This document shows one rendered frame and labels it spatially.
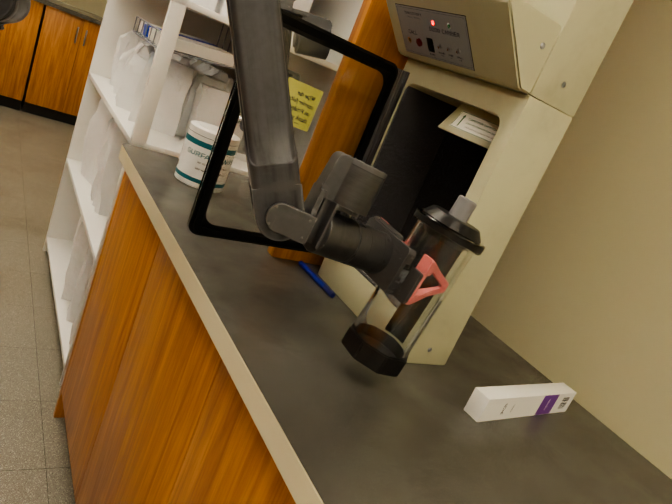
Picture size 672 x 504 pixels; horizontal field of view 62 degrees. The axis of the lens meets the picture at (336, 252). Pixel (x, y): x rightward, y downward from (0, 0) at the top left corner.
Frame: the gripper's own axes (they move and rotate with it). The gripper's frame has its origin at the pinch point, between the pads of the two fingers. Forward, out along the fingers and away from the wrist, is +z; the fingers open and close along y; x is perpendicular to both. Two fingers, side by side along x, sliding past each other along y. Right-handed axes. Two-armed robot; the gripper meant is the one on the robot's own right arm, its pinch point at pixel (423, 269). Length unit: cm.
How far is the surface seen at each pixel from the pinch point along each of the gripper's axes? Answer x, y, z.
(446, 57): -29.0, 22.6, 2.2
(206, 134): 8, 79, -7
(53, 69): 84, 504, 5
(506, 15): -34.9, 7.2, -4.5
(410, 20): -31.9, 31.2, -1.8
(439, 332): 10.7, 4.9, 16.9
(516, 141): -22.3, 5.9, 8.8
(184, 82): 6, 142, 2
